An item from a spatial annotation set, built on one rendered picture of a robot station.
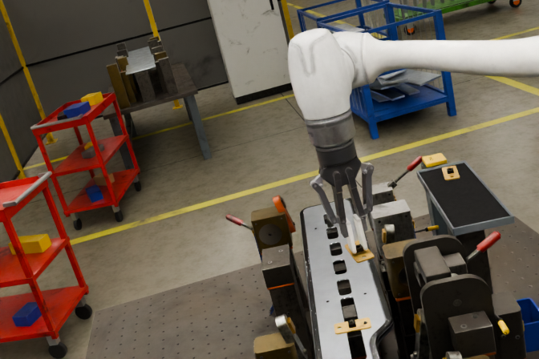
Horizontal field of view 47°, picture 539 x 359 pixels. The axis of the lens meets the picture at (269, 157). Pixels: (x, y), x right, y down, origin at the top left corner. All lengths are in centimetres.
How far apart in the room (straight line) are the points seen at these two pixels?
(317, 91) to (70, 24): 755
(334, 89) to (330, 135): 9
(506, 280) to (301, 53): 123
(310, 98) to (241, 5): 659
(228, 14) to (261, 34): 47
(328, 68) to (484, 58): 26
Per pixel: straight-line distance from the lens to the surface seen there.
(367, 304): 155
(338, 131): 115
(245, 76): 781
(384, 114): 556
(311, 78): 112
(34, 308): 380
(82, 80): 866
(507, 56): 111
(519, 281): 212
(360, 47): 125
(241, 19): 772
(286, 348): 140
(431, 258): 132
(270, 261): 176
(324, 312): 156
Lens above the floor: 186
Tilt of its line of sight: 19 degrees down
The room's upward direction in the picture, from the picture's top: 14 degrees counter-clockwise
